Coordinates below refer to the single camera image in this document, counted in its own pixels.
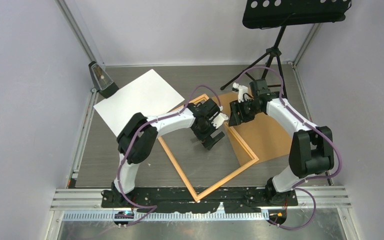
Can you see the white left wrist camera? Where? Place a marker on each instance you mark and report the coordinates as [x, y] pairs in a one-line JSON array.
[[219, 118]]

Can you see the illustrated photo print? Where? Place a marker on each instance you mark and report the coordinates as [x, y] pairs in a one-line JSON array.
[[148, 94]]

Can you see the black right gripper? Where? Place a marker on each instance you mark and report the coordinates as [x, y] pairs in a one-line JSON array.
[[235, 107]]

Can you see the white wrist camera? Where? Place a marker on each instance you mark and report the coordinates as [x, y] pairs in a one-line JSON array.
[[219, 118], [242, 92]]

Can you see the brown backing board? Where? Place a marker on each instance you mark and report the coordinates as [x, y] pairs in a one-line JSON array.
[[264, 136]]

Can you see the clear acrylic sheet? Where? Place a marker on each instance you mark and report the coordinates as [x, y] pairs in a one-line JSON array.
[[207, 158]]

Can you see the black music stand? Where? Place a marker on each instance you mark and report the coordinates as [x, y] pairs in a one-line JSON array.
[[272, 14]]

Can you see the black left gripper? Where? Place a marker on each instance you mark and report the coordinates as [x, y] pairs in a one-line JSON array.
[[207, 140]]

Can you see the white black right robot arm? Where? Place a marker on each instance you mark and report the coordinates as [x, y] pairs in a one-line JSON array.
[[311, 152]]

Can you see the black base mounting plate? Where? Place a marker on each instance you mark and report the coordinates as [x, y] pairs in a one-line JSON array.
[[179, 200]]

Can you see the black metronome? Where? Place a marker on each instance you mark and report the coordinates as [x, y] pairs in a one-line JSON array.
[[102, 82]]

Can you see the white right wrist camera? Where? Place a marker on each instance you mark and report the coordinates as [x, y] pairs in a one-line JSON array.
[[242, 92]]

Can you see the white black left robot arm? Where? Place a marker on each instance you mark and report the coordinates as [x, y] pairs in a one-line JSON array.
[[137, 139]]

